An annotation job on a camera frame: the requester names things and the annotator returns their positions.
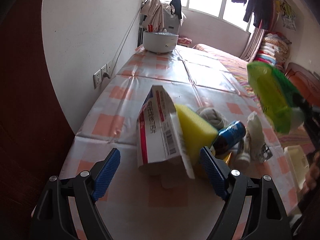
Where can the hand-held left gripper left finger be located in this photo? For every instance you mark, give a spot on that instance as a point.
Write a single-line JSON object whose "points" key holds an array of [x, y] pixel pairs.
{"points": [[108, 172]]}

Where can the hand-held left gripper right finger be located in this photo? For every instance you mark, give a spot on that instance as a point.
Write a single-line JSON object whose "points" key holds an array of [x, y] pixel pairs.
{"points": [[211, 172]]}

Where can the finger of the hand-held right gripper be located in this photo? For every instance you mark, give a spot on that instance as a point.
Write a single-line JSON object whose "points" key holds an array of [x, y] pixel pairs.
{"points": [[312, 122]]}

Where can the cream plastic trash bin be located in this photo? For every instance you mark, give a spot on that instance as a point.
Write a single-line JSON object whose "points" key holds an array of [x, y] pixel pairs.
{"points": [[295, 160]]}

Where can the yellow sponge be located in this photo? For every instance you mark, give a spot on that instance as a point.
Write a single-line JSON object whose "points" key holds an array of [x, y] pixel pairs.
{"points": [[193, 132]]}

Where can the blue can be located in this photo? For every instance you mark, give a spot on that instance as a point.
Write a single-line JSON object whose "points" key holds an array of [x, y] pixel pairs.
{"points": [[232, 131]]}

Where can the green plastic bag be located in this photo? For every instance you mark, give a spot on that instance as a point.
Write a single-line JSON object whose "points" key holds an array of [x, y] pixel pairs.
{"points": [[270, 92]]}

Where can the grey sock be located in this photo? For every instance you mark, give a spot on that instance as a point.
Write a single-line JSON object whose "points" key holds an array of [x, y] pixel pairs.
{"points": [[212, 117]]}

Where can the white paper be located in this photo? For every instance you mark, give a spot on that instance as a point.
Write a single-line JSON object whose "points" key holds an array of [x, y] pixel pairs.
{"points": [[255, 132]]}

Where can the white medicine box red stripe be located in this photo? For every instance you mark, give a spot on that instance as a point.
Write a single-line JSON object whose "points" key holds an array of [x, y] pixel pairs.
{"points": [[155, 130]]}

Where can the small white bottle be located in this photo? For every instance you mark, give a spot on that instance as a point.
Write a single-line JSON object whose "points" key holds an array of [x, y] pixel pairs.
{"points": [[242, 160]]}

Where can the wooden headboard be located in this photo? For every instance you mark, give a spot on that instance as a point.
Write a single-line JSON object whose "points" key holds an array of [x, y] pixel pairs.
{"points": [[305, 82]]}

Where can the pink checked plastic tablecloth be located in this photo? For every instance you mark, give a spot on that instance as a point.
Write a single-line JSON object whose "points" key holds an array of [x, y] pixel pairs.
{"points": [[140, 205]]}

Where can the silver foil wrapper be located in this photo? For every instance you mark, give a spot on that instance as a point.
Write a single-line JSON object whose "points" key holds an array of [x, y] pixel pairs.
{"points": [[265, 153]]}

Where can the stack of folded quilts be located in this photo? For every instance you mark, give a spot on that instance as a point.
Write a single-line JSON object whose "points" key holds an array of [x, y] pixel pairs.
{"points": [[272, 50]]}

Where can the dark wooden cabinet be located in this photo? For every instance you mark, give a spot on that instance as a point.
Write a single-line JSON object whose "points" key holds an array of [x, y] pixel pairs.
{"points": [[22, 130]]}

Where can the striped straight curtain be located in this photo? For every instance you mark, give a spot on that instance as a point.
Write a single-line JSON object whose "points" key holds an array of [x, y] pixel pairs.
{"points": [[255, 45]]}

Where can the patterned hanging garments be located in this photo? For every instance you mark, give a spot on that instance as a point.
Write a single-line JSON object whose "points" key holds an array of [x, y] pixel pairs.
{"points": [[287, 17]]}

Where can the row of hanging clothes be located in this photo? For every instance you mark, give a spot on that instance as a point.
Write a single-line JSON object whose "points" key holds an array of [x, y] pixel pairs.
{"points": [[255, 2]]}

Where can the pink cloth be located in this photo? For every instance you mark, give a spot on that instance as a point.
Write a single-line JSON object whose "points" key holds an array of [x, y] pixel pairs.
{"points": [[185, 41]]}

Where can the white round utensil holder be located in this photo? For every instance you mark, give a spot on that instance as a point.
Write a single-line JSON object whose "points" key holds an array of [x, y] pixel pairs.
{"points": [[160, 42]]}

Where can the red chopsticks bundle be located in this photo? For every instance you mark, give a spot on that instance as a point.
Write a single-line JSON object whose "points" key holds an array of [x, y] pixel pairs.
{"points": [[150, 28]]}

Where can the white washing machine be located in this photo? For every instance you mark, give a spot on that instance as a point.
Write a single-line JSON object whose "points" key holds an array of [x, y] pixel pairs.
{"points": [[172, 23]]}

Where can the window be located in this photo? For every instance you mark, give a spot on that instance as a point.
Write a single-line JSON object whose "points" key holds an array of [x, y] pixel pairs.
{"points": [[200, 2]]}

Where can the tied striped curtain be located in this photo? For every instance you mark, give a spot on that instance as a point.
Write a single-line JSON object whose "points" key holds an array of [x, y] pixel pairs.
{"points": [[153, 7]]}

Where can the black hanging garment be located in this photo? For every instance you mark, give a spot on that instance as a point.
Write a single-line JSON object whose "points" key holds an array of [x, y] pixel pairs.
{"points": [[177, 2]]}

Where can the wall socket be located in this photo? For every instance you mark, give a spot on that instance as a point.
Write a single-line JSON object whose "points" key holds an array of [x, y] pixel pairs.
{"points": [[99, 76]]}

